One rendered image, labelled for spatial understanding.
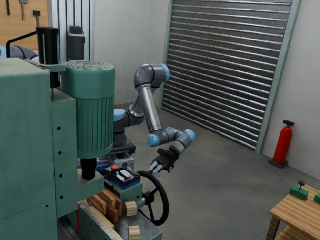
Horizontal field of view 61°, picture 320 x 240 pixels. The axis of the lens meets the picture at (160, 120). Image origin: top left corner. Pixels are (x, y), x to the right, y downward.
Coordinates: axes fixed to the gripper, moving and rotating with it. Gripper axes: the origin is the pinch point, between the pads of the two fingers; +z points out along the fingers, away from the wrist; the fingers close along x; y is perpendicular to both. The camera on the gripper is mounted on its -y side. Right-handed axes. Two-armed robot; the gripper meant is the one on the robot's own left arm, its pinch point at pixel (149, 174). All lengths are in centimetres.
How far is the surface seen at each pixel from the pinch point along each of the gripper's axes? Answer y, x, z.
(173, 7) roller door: 65, 250, -279
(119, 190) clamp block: -19.4, -8.7, 19.7
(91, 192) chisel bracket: -31.8, -9.6, 28.9
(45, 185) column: -56, -17, 38
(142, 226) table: -15.4, -26.4, 24.1
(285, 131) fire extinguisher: 163, 15, -192
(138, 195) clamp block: -8.8, -10.6, 14.2
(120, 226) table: -18.9, -21.3, 30.0
